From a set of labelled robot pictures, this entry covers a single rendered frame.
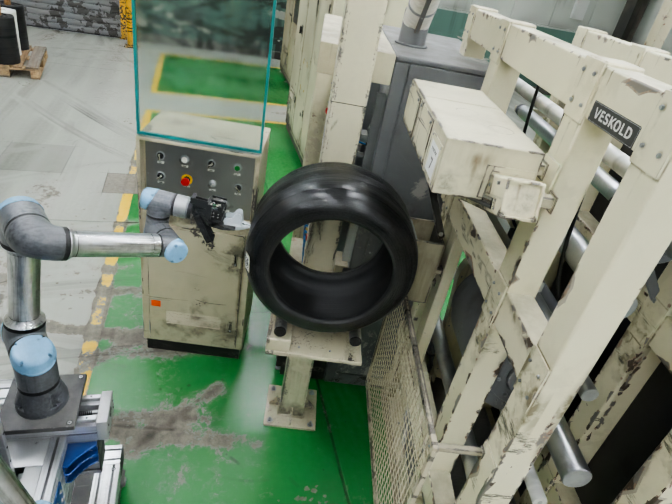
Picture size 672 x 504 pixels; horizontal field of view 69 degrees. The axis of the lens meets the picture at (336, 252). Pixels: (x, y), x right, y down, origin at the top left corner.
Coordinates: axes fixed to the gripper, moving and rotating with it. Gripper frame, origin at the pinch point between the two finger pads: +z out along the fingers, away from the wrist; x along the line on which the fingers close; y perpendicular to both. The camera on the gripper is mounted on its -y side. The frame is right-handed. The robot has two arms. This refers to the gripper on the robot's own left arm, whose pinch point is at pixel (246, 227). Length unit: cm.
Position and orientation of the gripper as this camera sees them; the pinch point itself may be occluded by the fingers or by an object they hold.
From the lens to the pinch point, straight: 172.4
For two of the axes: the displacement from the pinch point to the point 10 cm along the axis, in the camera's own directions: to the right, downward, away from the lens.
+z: 9.6, 2.3, 1.5
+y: 2.7, -8.1, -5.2
